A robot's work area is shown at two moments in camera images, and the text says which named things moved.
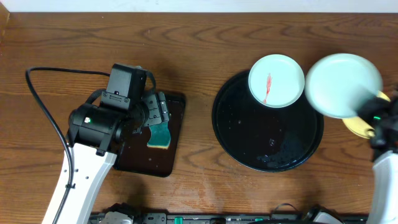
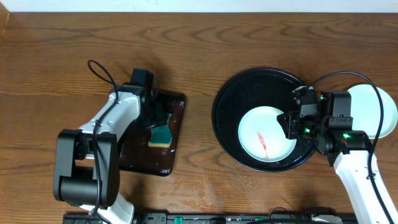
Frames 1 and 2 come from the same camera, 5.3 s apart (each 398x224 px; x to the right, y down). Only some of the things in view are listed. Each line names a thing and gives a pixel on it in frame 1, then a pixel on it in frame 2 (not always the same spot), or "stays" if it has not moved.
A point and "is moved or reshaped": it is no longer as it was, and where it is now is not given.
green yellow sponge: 160,135 stays
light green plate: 336,83 is moved or reshaped
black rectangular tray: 135,156 stays
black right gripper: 364,112 → 291,119
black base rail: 329,216 stays
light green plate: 277,81 → 262,137
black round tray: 264,138 stays
